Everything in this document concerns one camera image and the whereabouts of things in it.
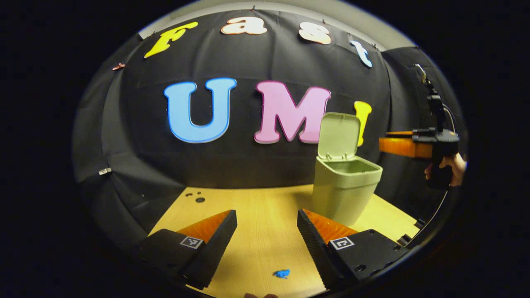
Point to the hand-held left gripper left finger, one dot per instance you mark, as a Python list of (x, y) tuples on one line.
[(215, 248)]

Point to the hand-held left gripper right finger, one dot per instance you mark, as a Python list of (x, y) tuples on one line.
[(314, 250)]

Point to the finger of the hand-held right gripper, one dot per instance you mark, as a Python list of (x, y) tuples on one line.
[(399, 134), (403, 147)]

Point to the blue paper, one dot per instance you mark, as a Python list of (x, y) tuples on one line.
[(282, 273)]

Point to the green desktop garbage bin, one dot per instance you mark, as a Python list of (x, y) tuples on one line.
[(343, 190)]

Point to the wooden desktop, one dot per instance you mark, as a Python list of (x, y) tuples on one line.
[(265, 215)]

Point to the black backdrop cloth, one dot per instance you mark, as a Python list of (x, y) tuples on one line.
[(232, 165)]

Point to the white cloth clip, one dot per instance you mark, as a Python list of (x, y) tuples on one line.
[(104, 171)]

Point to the pink cloth clip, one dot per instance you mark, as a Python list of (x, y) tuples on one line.
[(119, 66)]

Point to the black desk edge bracket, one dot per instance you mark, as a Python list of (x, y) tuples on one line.
[(404, 239), (420, 224)]

